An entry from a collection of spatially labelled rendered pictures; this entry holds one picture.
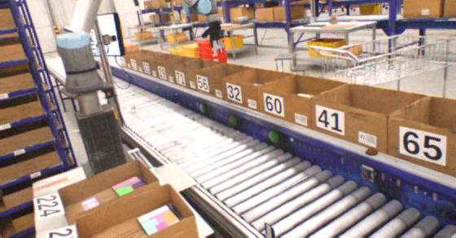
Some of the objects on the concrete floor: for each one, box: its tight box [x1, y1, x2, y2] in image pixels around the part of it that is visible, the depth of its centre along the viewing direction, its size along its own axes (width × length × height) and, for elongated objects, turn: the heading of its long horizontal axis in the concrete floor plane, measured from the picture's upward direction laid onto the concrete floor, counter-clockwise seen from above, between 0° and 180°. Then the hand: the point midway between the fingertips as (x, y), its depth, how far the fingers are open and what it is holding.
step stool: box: [274, 52, 309, 76], centre depth 582 cm, size 42×50×44 cm
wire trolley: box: [309, 34, 454, 99], centre depth 312 cm, size 107×56×103 cm, turn 132°
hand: (217, 52), depth 229 cm, fingers open, 5 cm apart
